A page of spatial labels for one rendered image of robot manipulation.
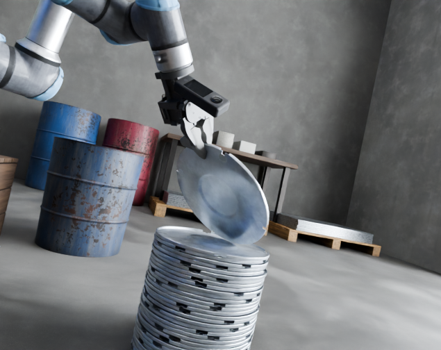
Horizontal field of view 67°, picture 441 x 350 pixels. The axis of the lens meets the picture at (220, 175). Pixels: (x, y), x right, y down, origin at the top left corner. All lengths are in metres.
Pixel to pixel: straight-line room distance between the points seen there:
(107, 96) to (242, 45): 1.92
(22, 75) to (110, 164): 0.60
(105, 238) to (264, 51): 3.86
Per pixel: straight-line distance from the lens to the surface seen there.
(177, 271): 0.74
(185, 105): 0.70
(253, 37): 4.93
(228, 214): 0.85
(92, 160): 1.50
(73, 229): 1.54
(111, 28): 0.74
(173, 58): 0.69
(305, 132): 5.00
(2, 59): 1.03
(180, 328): 0.76
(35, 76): 1.06
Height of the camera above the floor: 0.43
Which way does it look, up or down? 2 degrees up
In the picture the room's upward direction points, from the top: 12 degrees clockwise
